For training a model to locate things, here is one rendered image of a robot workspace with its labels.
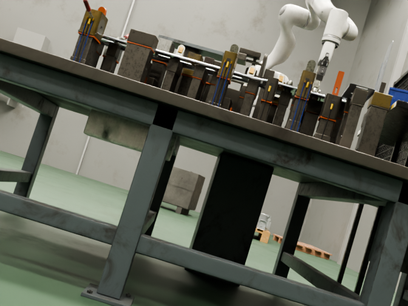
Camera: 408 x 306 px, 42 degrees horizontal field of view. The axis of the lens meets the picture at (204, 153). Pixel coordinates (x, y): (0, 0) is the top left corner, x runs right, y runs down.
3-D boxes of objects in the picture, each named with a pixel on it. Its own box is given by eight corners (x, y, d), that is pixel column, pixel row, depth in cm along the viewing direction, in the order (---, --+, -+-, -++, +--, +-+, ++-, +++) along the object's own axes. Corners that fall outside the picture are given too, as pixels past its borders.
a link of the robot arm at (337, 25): (335, 44, 251) (319, 36, 248) (343, 17, 252) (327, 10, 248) (345, 40, 243) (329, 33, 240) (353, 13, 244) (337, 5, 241)
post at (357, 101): (334, 158, 204) (356, 87, 206) (333, 159, 209) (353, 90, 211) (347, 161, 203) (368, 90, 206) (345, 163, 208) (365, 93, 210)
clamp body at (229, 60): (199, 124, 227) (223, 47, 229) (202, 128, 239) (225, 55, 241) (214, 128, 226) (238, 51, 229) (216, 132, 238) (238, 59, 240)
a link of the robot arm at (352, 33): (334, 20, 272) (351, 47, 249) (308, 8, 267) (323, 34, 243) (344, 5, 268) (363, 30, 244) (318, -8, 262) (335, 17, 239)
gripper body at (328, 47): (321, 44, 250) (314, 66, 250) (323, 36, 240) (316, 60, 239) (336, 48, 249) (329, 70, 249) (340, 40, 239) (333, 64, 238)
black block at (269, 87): (248, 139, 226) (268, 74, 228) (248, 141, 235) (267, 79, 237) (260, 142, 225) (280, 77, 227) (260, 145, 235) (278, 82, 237)
